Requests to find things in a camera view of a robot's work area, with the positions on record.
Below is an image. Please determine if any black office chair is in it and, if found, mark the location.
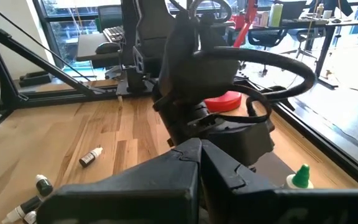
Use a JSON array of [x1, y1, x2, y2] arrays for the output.
[[247, 27, 288, 77]]

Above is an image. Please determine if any black keyboard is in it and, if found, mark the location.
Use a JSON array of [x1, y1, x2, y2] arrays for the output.
[[103, 26, 126, 44]]

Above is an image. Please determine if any red desk lamp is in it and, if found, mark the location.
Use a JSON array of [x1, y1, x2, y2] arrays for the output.
[[203, 0, 259, 113]]

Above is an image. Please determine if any small blue dropper bottle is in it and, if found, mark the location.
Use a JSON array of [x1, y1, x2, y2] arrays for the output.
[[35, 174, 54, 198]]

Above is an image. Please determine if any pale green bottle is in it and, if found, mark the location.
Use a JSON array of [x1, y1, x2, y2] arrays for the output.
[[268, 2, 284, 28]]

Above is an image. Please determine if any dark grey desk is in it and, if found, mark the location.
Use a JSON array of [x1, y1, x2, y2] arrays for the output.
[[75, 32, 122, 62]]

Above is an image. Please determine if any small purple dropper bottle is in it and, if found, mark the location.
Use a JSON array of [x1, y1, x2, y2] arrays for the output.
[[1, 195, 43, 224]]

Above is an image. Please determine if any dark office table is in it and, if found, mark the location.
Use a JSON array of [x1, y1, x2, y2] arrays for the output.
[[280, 17, 358, 90]]

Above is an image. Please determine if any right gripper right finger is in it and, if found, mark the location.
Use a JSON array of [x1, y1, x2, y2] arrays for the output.
[[202, 139, 358, 224]]

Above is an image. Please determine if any black sleeved arm cable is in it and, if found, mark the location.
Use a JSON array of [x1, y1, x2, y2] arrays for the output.
[[193, 46, 316, 124]]

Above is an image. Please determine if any black computer mouse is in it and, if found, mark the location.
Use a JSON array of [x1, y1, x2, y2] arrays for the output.
[[95, 42, 121, 55]]

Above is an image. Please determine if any small dark green dropper bottle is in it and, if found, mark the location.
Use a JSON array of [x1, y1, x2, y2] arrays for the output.
[[78, 146, 104, 168]]

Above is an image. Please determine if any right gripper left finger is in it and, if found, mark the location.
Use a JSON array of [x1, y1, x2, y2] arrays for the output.
[[35, 138, 203, 224]]

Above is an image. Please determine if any large green food coloring bottle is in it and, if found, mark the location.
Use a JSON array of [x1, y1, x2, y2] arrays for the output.
[[283, 164, 315, 190]]

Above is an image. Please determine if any black aluminium table frame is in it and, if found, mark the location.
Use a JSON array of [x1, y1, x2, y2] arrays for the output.
[[0, 6, 358, 187]]

